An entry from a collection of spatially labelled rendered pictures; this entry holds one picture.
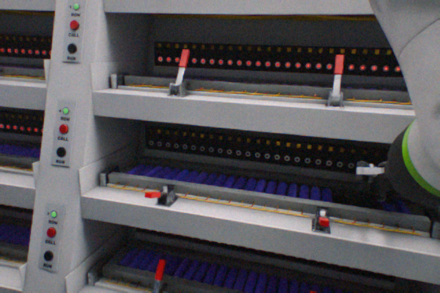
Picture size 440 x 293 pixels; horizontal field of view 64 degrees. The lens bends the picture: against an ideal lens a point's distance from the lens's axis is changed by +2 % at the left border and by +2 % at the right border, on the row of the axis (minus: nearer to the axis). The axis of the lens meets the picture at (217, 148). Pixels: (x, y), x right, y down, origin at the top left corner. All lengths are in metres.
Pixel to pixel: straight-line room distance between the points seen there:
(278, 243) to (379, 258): 0.15
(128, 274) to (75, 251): 0.11
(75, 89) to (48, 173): 0.17
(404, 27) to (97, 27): 0.54
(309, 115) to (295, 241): 0.20
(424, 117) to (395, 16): 0.08
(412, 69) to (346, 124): 0.28
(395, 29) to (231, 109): 0.33
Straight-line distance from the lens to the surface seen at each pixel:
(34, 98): 0.77
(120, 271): 0.75
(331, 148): 0.72
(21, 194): 0.78
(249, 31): 0.82
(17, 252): 0.89
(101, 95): 0.68
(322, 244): 0.58
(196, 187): 0.64
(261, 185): 0.67
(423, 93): 0.29
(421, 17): 0.29
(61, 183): 0.71
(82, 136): 0.69
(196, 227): 0.60
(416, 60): 0.29
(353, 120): 0.57
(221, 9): 0.64
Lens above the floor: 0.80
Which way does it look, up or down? level
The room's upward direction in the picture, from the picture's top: 6 degrees clockwise
